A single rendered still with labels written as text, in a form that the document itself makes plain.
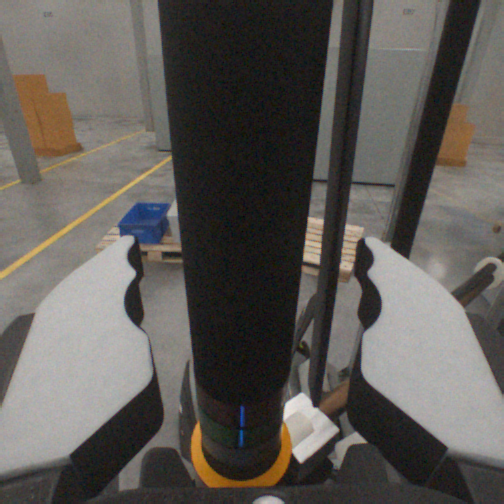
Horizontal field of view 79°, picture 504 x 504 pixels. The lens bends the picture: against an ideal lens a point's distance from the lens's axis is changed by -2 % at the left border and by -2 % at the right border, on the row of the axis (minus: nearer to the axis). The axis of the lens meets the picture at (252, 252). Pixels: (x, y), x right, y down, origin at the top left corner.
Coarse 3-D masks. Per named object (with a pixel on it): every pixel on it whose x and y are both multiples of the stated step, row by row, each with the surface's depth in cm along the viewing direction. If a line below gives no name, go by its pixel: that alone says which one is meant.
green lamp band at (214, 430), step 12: (204, 420) 11; (276, 420) 11; (216, 432) 11; (228, 432) 10; (240, 432) 10; (252, 432) 10; (264, 432) 11; (228, 444) 11; (240, 444) 11; (252, 444) 11
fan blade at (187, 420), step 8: (184, 376) 71; (184, 384) 70; (184, 392) 68; (184, 400) 67; (192, 400) 61; (184, 408) 67; (192, 408) 59; (184, 416) 67; (192, 416) 59; (184, 424) 67; (192, 424) 59; (184, 432) 69; (192, 432) 59; (184, 440) 69; (184, 448) 70; (184, 456) 70; (192, 464) 66
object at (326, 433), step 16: (304, 400) 18; (288, 416) 17; (320, 416) 17; (320, 432) 17; (336, 432) 17; (304, 448) 16; (320, 448) 16; (304, 464) 15; (320, 464) 17; (288, 480) 16; (304, 480) 16; (320, 480) 17
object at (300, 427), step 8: (296, 416) 17; (304, 416) 17; (288, 424) 17; (296, 424) 17; (304, 424) 17; (312, 424) 17; (296, 432) 16; (304, 432) 16; (312, 432) 17; (296, 440) 16
